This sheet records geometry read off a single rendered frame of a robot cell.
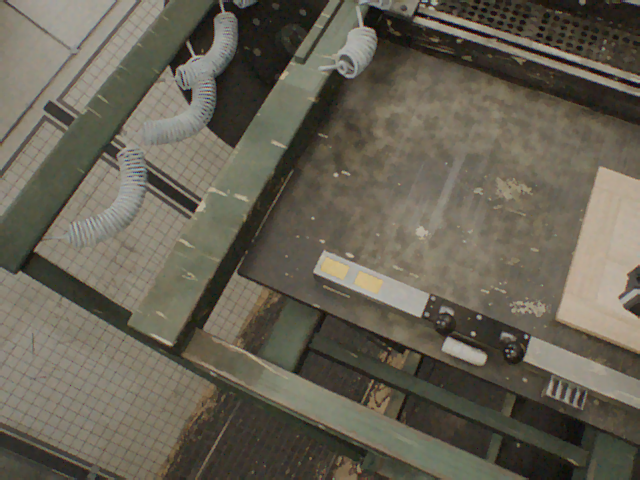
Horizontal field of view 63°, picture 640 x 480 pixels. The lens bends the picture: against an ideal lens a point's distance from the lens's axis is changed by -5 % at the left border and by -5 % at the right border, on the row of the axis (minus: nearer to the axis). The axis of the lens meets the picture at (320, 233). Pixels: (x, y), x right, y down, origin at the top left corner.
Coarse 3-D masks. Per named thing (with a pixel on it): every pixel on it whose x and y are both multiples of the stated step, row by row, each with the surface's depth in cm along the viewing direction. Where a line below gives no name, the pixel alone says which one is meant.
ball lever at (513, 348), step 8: (504, 336) 96; (512, 336) 96; (504, 344) 87; (512, 344) 86; (520, 344) 86; (504, 352) 86; (512, 352) 85; (520, 352) 85; (504, 360) 87; (512, 360) 85; (520, 360) 85
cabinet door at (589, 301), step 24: (600, 168) 115; (600, 192) 112; (624, 192) 112; (600, 216) 110; (624, 216) 110; (600, 240) 108; (624, 240) 108; (576, 264) 106; (600, 264) 106; (624, 264) 106; (576, 288) 104; (600, 288) 104; (624, 288) 104; (576, 312) 102; (600, 312) 101; (624, 312) 101; (600, 336) 100; (624, 336) 99
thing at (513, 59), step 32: (416, 0) 126; (384, 32) 135; (416, 32) 130; (448, 32) 126; (480, 32) 126; (480, 64) 130; (512, 64) 125; (544, 64) 121; (576, 64) 122; (576, 96) 125; (608, 96) 120
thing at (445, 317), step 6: (444, 306) 99; (444, 312) 98; (450, 312) 98; (438, 318) 88; (444, 318) 88; (450, 318) 88; (438, 324) 88; (444, 324) 88; (450, 324) 88; (438, 330) 88; (444, 330) 88; (450, 330) 88
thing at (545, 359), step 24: (336, 288) 107; (360, 288) 103; (384, 288) 103; (408, 288) 103; (408, 312) 101; (456, 336) 101; (528, 360) 96; (552, 360) 96; (576, 360) 96; (576, 384) 95; (600, 384) 94; (624, 384) 93; (624, 408) 95
